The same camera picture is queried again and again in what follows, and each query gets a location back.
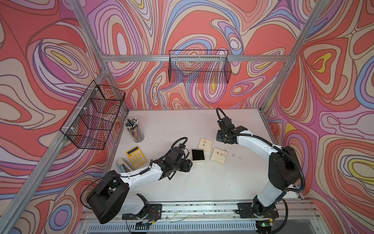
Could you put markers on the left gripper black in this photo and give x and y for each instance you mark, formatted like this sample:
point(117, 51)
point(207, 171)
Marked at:
point(188, 165)

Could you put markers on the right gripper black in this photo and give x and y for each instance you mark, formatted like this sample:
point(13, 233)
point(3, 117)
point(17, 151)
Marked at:
point(218, 137)

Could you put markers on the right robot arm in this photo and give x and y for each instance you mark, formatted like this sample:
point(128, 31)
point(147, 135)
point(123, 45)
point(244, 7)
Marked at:
point(284, 171)

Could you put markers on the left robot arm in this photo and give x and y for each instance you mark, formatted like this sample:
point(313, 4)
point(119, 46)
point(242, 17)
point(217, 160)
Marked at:
point(108, 198)

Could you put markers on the cream lotus box far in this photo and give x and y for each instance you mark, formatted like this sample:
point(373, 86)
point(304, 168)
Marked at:
point(205, 144)

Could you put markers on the yellow calculator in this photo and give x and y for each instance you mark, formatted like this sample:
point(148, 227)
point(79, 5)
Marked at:
point(136, 157)

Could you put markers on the cup of coloured pencils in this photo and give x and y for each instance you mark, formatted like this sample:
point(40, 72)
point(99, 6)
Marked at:
point(132, 126)

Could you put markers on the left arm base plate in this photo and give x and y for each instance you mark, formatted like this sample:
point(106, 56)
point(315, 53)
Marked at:
point(151, 212)

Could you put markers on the back wire basket black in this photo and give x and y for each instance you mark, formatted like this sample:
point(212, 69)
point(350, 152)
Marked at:
point(199, 66)

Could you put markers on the wire basket black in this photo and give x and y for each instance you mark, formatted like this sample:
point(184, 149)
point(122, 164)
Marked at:
point(97, 112)
point(199, 66)

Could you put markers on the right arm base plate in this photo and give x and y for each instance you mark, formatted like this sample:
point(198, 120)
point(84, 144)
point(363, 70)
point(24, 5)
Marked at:
point(256, 210)

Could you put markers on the left wire basket black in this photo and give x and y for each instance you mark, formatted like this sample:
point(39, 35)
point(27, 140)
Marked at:
point(97, 112)

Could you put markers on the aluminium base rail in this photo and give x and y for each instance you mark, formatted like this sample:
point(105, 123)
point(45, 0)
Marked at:
point(213, 217)

